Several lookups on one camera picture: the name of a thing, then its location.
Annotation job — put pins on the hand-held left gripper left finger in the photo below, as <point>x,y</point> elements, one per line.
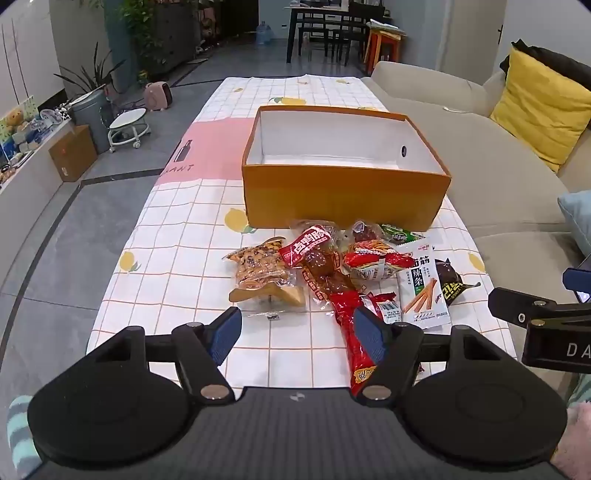
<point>226,334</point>

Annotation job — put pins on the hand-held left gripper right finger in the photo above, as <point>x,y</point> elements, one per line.
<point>371,337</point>

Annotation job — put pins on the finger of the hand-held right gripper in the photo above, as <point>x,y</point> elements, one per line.
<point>517,304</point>
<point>572,279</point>

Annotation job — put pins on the long red sausage packet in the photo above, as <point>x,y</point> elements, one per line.
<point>351,318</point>

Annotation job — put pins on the red packet with barcode label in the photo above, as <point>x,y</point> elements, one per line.
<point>385,309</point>

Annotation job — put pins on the black snack packet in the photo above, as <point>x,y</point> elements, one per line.
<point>450,284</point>

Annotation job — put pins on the clear packet with tan wedge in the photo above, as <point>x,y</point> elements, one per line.
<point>286,296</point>

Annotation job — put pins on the red white snack packet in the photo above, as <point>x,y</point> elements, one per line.
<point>369,265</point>

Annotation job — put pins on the clear packet of brown nuts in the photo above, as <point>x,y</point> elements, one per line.
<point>258,265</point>

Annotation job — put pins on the white spicy strip packet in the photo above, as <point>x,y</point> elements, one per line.
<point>422,277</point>

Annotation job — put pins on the green snack packet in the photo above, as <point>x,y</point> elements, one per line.
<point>399,236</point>

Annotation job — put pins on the red label braised meat packet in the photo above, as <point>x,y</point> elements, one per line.
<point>307,242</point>

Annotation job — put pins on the orange cardboard box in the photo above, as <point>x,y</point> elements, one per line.
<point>341,198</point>

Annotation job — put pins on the light blue pillow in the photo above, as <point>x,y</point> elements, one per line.
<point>579,217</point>

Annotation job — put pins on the fuzzy striped clothing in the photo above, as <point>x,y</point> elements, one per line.
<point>18,429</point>
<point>575,443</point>

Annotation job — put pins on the beige sofa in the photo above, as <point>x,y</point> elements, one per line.
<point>508,184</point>

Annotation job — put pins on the checked lemon print tablecloth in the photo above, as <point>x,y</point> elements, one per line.
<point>194,221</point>

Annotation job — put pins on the yellow pillow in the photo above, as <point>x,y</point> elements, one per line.
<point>540,110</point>

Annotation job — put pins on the dark cushion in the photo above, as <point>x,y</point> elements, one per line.
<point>554,57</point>

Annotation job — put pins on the white round wheeled stool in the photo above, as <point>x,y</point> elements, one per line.
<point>127,121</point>

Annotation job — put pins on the brown cardboard box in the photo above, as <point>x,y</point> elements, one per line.
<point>71,152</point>

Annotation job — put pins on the pink space heater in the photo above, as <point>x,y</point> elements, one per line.
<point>157,97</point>

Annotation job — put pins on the grey bin planter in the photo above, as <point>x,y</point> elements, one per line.
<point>90,120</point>

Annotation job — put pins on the white side counter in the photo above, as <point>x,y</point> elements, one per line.
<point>32,159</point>

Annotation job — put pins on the long leaf potted plant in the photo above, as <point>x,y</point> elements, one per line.
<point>94,76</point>

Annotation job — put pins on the orange stool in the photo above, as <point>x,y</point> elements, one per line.
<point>374,46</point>

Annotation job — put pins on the yellow bear picture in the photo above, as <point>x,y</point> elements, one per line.
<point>16,117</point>

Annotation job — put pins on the blue water jug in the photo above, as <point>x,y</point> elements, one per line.
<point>264,33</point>

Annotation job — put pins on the dark cabinet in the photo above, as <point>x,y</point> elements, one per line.
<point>175,32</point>

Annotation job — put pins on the tall green leafy plant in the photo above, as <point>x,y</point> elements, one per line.
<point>143,37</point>

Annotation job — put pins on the black dining chair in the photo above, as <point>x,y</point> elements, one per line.
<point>358,27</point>

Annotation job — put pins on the black dining table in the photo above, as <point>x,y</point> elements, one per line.
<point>314,10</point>

